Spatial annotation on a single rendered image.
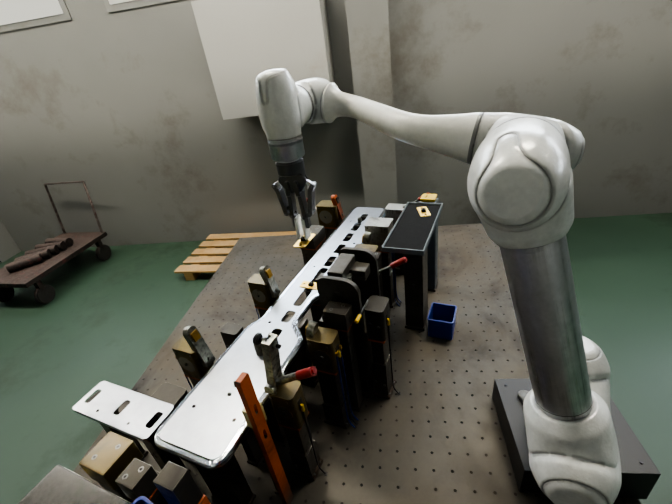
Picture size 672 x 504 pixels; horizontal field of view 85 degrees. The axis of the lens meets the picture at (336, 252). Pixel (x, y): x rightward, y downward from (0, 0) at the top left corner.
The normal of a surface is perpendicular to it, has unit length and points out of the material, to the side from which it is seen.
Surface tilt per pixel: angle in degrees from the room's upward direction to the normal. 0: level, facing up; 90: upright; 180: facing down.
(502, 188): 82
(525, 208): 79
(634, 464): 4
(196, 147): 90
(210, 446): 0
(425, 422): 0
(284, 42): 90
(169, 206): 90
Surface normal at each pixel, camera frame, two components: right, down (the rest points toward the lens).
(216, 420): -0.13, -0.86
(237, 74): -0.12, 0.51
